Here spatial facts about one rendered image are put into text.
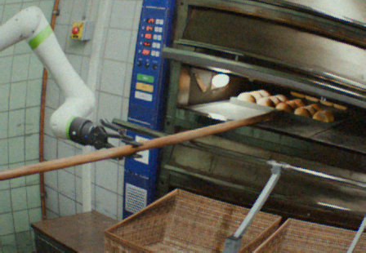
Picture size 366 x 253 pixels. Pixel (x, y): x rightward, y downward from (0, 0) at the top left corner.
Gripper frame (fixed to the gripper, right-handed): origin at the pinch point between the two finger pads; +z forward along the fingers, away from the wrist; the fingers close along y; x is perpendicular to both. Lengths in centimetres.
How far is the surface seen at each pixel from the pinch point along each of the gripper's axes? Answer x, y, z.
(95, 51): -67, -17, -82
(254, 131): -68, 2, 5
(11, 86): -39, 3, -123
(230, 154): -30.1, 2.4, 17.1
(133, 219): -38, 43, -27
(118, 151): 8.4, -0.6, 1.6
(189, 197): -65, 35, -20
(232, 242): -7.3, 25.2, 37.0
